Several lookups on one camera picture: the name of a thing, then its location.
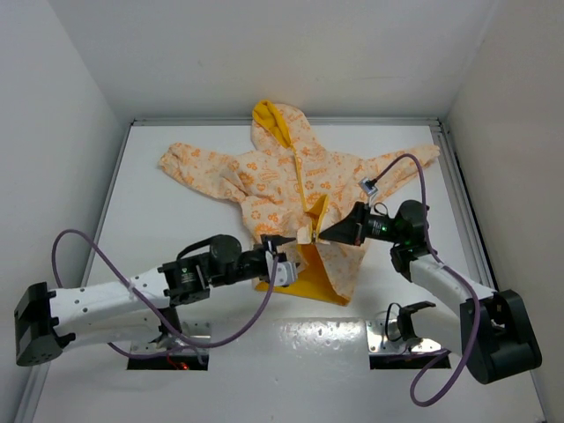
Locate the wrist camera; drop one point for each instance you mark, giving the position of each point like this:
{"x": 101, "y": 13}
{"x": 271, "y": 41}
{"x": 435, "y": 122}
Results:
{"x": 369, "y": 187}
{"x": 286, "y": 274}

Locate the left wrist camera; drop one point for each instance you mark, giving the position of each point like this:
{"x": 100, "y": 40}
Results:
{"x": 286, "y": 274}

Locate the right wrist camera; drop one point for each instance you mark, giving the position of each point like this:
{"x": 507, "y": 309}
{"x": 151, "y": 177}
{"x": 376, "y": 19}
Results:
{"x": 369, "y": 187}

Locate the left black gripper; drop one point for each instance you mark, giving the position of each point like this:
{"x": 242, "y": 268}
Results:
{"x": 268, "y": 244}

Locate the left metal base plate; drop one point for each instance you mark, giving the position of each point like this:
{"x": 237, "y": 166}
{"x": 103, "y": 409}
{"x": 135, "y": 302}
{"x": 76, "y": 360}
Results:
{"x": 195, "y": 331}

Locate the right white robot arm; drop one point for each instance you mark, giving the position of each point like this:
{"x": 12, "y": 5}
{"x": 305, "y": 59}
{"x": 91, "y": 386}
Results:
{"x": 490, "y": 329}

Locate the aluminium table frame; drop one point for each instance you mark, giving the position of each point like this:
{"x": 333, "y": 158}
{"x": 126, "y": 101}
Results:
{"x": 304, "y": 361}

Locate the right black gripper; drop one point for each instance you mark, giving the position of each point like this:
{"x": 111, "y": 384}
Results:
{"x": 346, "y": 230}

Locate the metal base plate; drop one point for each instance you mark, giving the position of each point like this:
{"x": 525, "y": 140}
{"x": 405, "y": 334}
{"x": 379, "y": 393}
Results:
{"x": 195, "y": 331}
{"x": 384, "y": 340}

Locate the orange patterned hooded jacket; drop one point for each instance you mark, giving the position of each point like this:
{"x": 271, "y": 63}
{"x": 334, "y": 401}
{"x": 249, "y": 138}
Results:
{"x": 291, "y": 185}

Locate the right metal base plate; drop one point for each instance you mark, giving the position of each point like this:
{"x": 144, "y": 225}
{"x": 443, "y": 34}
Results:
{"x": 384, "y": 340}

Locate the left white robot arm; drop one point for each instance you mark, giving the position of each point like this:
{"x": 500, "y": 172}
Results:
{"x": 49, "y": 322}

